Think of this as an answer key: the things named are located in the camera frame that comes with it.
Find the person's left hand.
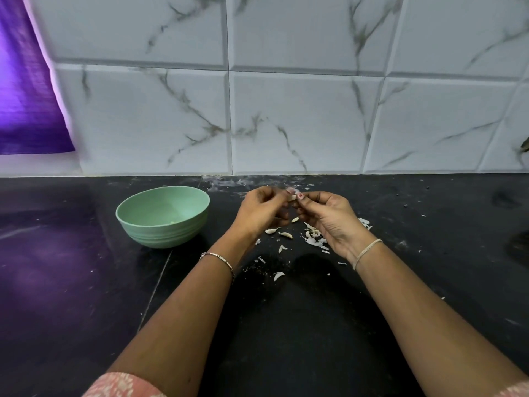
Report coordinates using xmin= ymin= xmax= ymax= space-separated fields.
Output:
xmin=230 ymin=186 xmax=296 ymax=250

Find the person's right hand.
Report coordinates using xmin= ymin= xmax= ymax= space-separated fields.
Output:
xmin=295 ymin=190 xmax=375 ymax=261

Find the mint green bowl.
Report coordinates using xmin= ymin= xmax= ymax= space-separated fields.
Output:
xmin=115 ymin=185 xmax=212 ymax=250

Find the person's right forearm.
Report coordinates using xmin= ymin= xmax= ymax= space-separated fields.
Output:
xmin=355 ymin=244 xmax=528 ymax=397

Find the person's left forearm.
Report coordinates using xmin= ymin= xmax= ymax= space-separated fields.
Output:
xmin=107 ymin=242 xmax=247 ymax=392

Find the pile of white garlic peels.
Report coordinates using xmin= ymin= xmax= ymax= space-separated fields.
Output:
xmin=301 ymin=216 xmax=375 ymax=266

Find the pink patterned left sleeve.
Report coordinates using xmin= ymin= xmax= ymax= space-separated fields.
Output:
xmin=81 ymin=372 xmax=167 ymax=397

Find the pink patterned sleeve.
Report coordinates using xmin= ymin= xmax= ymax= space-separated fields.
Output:
xmin=81 ymin=372 xmax=167 ymax=397
xmin=499 ymin=379 xmax=529 ymax=397

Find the pink patterned right sleeve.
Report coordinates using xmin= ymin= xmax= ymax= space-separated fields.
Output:
xmin=499 ymin=379 xmax=529 ymax=397

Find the purple cloth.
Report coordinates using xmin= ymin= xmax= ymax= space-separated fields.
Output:
xmin=0 ymin=0 xmax=76 ymax=155

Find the silver right wrist bracelet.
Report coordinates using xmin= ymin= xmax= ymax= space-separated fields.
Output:
xmin=353 ymin=238 xmax=385 ymax=272

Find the silver wrist bracelet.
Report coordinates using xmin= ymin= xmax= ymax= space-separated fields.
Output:
xmin=198 ymin=251 xmax=236 ymax=281
xmin=353 ymin=238 xmax=385 ymax=272

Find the silver left wrist bracelet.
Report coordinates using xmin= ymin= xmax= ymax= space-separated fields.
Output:
xmin=198 ymin=251 xmax=236 ymax=281

